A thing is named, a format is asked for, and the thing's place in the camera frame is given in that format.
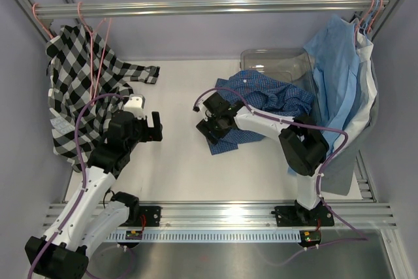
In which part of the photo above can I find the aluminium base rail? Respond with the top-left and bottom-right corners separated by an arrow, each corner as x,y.
42,199 -> 398,230

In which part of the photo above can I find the clear plastic bin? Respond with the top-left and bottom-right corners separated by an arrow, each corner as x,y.
240,48 -> 321,122

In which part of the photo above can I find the white slotted cable duct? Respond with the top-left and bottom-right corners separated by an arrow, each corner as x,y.
104,229 -> 301,243

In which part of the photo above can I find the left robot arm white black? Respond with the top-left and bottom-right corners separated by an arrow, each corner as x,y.
25,110 -> 163,278

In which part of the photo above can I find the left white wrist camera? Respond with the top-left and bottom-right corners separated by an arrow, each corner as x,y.
123,94 -> 146,119

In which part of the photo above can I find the aluminium hanging rod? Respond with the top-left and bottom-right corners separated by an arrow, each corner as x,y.
35,0 -> 389,20

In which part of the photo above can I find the blue checked shirt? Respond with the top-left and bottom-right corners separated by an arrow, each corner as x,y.
209,70 -> 314,155

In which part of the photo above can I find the blue hanger on right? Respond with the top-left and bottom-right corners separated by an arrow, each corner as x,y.
359,0 -> 383,37

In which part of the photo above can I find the grey shirt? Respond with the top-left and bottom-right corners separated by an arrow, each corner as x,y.
321,60 -> 379,195

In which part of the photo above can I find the black white plaid shirt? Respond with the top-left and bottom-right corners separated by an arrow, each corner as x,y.
46,24 -> 159,172

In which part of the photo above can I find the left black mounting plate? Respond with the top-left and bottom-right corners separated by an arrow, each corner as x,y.
121,206 -> 161,227

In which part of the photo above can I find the pink wire hanger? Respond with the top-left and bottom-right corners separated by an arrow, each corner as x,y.
76,1 -> 114,107

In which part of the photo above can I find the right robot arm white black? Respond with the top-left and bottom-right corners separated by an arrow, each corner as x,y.
193,91 -> 334,228

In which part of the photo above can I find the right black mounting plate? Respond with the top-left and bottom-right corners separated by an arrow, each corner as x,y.
271,204 -> 335,227

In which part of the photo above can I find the light blue shirt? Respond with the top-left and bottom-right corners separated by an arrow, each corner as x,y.
287,14 -> 363,175

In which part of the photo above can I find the black mounting plate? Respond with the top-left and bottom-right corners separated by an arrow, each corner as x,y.
271,204 -> 335,227
121,206 -> 161,227

